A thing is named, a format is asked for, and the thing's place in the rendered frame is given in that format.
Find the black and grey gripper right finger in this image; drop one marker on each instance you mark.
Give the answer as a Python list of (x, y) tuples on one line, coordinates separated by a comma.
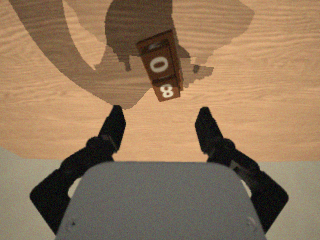
[(268, 197)]

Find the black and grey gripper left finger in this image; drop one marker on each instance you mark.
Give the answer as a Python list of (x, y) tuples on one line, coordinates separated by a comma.
[(50, 196)]

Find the brown calendar cube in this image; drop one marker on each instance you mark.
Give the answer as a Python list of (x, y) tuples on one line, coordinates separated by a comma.
[(166, 88), (158, 60)]

